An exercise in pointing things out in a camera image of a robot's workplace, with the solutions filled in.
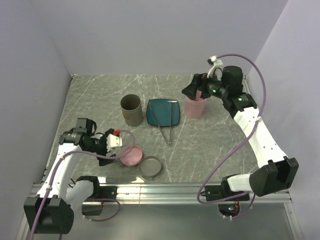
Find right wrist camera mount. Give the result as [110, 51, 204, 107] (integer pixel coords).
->
[206, 55, 223, 78]

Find teal square plate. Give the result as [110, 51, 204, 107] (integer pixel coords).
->
[146, 98, 181, 128]

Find grey plastic cup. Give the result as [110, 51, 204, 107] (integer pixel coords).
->
[120, 94, 144, 127]

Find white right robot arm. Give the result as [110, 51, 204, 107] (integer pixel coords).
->
[181, 65, 299, 200]

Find grey cup lid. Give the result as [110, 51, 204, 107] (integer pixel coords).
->
[138, 156, 162, 178]

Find pink cup lid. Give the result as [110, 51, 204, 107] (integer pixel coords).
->
[120, 145, 143, 167]

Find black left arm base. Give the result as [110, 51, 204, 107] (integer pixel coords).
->
[81, 185, 118, 217]

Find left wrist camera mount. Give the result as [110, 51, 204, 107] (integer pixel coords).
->
[104, 128, 123, 157]

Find aluminium rail frame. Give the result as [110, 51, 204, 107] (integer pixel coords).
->
[34, 74, 289, 240]

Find pink plastic cup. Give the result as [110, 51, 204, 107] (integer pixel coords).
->
[184, 90, 207, 119]

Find metal food tongs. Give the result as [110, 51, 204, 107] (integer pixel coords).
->
[147, 99, 172, 146]

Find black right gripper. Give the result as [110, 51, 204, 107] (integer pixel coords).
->
[181, 70, 228, 101]

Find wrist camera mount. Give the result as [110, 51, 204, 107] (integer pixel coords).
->
[104, 128, 123, 157]
[206, 55, 223, 78]

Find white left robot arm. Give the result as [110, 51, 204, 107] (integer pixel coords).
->
[23, 118, 123, 239]

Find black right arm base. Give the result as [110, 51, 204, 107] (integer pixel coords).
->
[200, 184, 250, 202]

